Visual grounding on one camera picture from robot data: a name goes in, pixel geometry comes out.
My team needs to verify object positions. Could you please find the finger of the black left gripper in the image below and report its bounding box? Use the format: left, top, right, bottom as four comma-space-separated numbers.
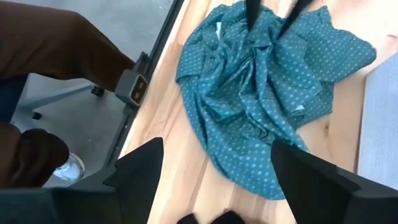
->
276, 0, 315, 40
244, 0, 262, 32

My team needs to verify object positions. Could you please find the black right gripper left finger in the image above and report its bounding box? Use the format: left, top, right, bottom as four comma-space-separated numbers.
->
104, 137, 164, 224

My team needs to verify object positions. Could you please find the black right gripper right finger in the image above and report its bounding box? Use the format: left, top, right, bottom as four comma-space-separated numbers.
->
271, 138, 361, 224

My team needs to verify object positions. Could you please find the black printed garment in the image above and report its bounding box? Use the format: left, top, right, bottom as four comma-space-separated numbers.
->
176, 210, 247, 224

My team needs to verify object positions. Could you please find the person's shoe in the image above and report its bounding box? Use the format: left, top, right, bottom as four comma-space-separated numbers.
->
52, 152, 86, 182

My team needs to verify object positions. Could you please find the white perforated laundry basket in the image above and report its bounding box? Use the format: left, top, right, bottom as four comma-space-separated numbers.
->
357, 52, 398, 190

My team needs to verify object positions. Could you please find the grey chair base with casters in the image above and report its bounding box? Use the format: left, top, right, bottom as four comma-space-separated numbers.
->
17, 83, 106, 121

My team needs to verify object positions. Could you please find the grey table-level camera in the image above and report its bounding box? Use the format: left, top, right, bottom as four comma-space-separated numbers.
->
114, 68, 149, 108

